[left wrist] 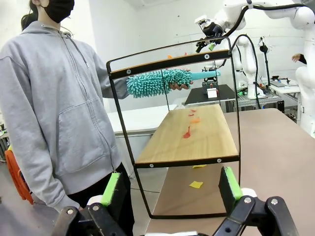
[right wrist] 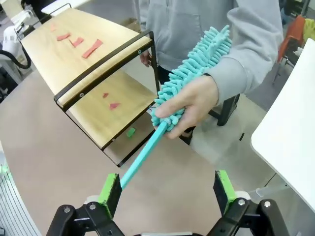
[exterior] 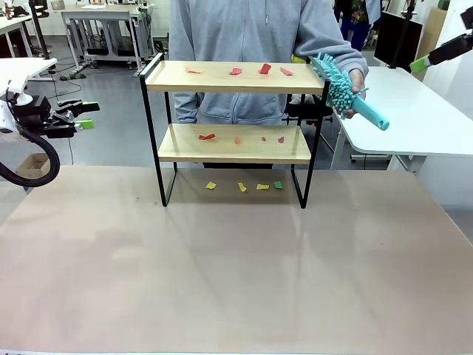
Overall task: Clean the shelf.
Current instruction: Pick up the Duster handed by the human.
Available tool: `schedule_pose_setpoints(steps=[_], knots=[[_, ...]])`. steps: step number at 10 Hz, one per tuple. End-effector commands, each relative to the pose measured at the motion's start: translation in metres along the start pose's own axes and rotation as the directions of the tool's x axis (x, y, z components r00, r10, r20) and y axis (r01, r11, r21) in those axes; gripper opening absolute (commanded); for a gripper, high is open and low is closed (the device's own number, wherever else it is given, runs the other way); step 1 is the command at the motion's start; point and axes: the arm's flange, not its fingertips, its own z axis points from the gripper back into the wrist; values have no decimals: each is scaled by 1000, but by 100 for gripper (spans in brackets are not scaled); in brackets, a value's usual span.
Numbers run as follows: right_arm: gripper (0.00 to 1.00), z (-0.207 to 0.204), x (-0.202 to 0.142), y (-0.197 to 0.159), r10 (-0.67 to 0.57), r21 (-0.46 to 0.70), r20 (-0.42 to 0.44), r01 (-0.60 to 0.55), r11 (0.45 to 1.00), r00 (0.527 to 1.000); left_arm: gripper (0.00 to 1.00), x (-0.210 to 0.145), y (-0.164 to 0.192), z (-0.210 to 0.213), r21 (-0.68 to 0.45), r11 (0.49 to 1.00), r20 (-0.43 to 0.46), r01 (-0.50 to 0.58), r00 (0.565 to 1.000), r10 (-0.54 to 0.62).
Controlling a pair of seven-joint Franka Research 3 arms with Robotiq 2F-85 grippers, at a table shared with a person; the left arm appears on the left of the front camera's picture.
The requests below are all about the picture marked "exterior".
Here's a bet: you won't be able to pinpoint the open cardboard box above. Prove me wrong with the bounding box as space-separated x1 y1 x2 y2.
15 152 51 179

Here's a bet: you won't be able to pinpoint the small white desk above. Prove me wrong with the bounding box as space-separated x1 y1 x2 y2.
0 57 59 81

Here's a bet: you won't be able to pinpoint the person's left forearm grey sleeve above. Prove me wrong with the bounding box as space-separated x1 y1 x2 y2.
294 33 370 81

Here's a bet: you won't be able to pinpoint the black office chair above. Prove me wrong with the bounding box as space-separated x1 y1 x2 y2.
282 93 336 127

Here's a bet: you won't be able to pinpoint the background person blue trousers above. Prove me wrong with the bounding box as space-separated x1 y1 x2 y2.
333 0 382 62

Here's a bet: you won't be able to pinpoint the teal microfiber duster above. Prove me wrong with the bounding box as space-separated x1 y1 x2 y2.
309 52 391 132

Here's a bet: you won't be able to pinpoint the brown cardboard panel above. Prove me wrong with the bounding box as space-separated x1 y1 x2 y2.
420 7 449 64

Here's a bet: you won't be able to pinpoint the large white desk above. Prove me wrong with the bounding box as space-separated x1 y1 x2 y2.
324 65 473 172

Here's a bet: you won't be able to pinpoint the person in grey hoodie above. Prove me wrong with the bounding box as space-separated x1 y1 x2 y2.
169 0 370 125

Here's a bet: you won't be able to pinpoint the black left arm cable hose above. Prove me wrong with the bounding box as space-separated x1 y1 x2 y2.
0 96 61 187

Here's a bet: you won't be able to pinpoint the black monitor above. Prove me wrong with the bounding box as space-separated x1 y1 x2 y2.
373 10 423 74

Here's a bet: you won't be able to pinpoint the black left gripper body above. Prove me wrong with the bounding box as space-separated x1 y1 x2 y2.
14 95 60 139

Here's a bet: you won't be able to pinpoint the white frame workbench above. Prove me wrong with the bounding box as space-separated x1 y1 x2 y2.
60 3 157 74

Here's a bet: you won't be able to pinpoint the person's left hand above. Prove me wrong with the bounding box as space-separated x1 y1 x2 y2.
348 68 368 101

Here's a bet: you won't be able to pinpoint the black vertical pole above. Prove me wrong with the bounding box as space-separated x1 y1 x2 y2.
28 0 52 61

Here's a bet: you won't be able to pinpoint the two-tier wood metal shelf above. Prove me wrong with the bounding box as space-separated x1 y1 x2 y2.
139 52 331 209

